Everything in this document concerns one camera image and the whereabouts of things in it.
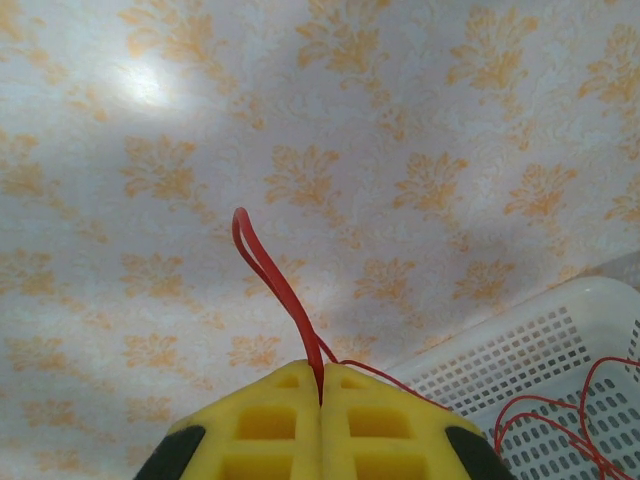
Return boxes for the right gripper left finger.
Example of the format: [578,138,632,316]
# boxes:
[132,359,324,480]

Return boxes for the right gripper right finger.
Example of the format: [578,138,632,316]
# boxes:
[319,362,517,480]

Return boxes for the thin red cable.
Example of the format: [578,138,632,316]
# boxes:
[231,206,454,414]
[578,356,640,480]
[492,393,624,480]

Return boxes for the white perforated plastic basket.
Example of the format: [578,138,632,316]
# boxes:
[384,275,640,480]

